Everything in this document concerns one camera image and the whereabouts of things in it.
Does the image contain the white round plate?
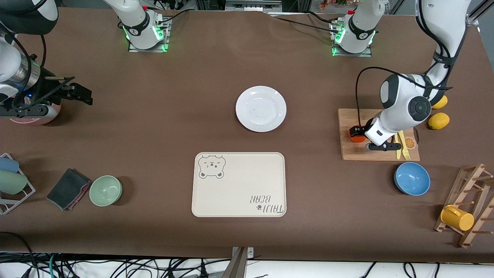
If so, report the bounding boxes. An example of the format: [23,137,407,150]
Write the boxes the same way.
[235,85,287,133]

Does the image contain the wooden cutting board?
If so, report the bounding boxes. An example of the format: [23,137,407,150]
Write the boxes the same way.
[338,108,421,162]

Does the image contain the pink bowl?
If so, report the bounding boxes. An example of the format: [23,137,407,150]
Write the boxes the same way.
[8,101,62,126]

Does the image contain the yellow plastic fork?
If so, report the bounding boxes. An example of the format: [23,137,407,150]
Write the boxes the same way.
[398,131,411,161]

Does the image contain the blue bowl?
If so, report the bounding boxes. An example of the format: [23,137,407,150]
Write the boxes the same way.
[394,162,431,197]

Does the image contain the blue cup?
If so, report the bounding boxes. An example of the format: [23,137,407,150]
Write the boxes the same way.
[0,157,20,173]

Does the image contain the dark grey folded cloth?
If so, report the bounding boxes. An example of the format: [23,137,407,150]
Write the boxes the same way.
[46,168,92,212]

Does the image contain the sage green cup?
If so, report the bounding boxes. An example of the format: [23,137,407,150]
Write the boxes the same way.
[0,170,28,195]

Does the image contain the pale green bowl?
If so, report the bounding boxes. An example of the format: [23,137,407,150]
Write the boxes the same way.
[89,175,123,207]

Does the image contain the yellow mug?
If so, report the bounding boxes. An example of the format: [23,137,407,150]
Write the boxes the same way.
[440,205,475,232]

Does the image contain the cream bear print tray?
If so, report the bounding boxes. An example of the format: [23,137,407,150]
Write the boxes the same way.
[191,152,287,218]

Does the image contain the wooden mug rack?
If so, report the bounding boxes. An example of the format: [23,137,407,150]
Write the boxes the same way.
[433,163,494,249]

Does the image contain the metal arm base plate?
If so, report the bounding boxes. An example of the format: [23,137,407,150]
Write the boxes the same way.
[331,19,372,58]
[129,17,171,53]

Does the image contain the white wire cup rack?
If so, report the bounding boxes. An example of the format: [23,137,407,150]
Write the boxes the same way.
[0,153,36,215]

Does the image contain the black base cable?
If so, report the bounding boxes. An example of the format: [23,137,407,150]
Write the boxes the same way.
[156,8,191,29]
[266,12,342,35]

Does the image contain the black looped floor cable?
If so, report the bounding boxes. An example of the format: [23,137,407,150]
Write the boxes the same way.
[0,231,38,278]

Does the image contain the aluminium frame profile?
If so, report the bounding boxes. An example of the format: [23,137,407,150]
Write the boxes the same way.
[465,0,494,27]

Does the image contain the grey metal frame beam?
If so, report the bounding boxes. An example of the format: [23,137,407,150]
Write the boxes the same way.
[225,0,283,12]

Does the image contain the teal floor cable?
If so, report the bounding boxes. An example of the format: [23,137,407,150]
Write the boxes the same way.
[47,253,59,278]

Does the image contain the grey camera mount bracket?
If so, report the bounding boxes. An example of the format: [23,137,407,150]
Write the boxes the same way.
[231,246,254,278]

